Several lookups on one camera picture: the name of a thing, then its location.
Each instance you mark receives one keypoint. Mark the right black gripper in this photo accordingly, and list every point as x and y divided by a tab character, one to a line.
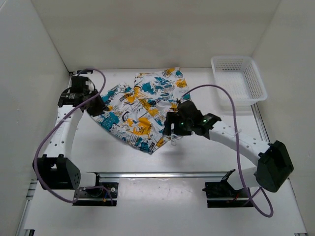
173	117

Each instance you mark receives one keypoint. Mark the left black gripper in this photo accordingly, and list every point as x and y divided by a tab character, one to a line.
101	106

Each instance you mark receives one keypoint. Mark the colourful printed shorts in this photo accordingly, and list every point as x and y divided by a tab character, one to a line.
137	114

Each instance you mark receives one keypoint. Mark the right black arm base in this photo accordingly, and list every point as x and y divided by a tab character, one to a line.
222	195

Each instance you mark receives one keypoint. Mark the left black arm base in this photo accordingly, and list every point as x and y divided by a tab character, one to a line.
99	197

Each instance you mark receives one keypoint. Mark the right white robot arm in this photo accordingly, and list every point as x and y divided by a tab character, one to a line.
272	162

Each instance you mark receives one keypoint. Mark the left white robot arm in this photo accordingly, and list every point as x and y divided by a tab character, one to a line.
55	166

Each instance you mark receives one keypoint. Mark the black corner label plate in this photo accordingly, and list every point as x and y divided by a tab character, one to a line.
84	72

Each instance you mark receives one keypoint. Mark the white plastic mesh basket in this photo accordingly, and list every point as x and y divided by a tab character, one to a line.
240	77

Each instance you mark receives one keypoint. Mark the front aluminium rail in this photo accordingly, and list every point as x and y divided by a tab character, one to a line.
162	174

